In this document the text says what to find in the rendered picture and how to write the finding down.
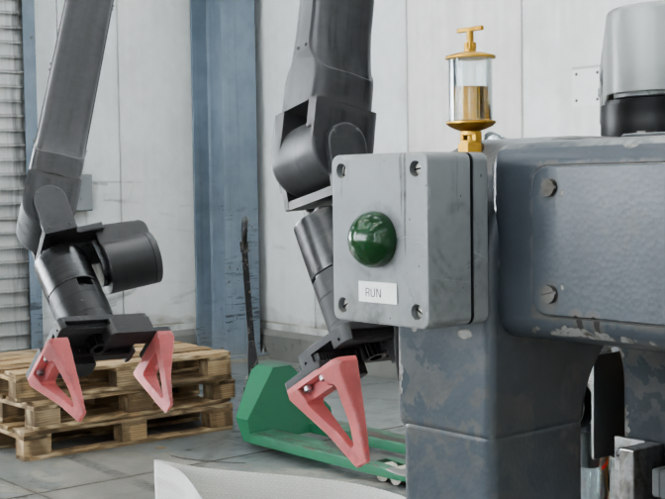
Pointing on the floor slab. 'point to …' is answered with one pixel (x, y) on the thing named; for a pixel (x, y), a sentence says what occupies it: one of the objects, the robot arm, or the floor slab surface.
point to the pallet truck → (270, 385)
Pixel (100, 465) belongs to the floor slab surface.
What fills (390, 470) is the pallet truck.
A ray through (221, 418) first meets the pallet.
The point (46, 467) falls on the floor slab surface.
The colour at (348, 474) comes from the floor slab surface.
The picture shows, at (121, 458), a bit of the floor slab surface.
